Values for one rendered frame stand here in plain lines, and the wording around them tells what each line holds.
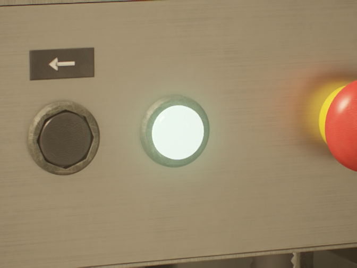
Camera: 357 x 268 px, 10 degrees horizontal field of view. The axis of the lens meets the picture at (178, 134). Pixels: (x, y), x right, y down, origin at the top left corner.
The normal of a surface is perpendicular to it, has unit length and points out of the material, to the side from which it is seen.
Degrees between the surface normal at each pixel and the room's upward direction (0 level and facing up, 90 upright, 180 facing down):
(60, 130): 90
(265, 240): 90
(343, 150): 112
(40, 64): 90
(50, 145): 90
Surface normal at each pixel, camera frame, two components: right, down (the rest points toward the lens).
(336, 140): -0.35, 0.28
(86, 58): 0.37, 0.15
